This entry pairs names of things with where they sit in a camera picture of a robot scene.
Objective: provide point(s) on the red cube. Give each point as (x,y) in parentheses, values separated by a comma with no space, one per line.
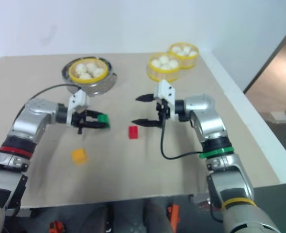
(133,132)

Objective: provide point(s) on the orange plastic part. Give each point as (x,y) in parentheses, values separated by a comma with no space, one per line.
(57,226)
(174,213)

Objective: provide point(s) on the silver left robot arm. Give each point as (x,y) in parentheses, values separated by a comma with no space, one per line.
(29,121)

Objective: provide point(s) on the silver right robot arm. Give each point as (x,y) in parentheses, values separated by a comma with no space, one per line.
(206,116)

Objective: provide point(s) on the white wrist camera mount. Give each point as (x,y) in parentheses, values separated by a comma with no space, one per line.
(167,91)
(78,100)

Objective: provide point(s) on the green cube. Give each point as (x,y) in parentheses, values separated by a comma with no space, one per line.
(103,119)

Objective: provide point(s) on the white steamed bun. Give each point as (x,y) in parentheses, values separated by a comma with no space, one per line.
(193,53)
(155,63)
(182,53)
(187,49)
(175,49)
(85,76)
(163,59)
(173,63)
(165,66)
(99,72)
(90,66)
(80,68)

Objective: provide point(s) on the steel bowl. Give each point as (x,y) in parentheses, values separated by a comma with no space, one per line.
(99,88)

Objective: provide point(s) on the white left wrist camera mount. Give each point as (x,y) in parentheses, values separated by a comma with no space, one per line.
(78,100)

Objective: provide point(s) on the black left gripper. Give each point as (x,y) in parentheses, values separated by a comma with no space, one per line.
(78,120)

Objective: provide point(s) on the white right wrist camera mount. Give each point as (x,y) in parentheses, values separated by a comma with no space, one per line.
(167,91)

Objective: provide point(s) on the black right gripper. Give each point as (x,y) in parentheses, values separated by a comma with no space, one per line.
(163,110)

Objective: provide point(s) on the yellow cube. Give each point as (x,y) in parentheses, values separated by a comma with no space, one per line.
(79,157)

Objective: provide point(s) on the white table side board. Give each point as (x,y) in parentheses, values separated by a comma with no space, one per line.
(249,116)

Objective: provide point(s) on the yellow steamer basket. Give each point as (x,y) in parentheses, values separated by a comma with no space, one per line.
(162,72)
(88,78)
(189,61)

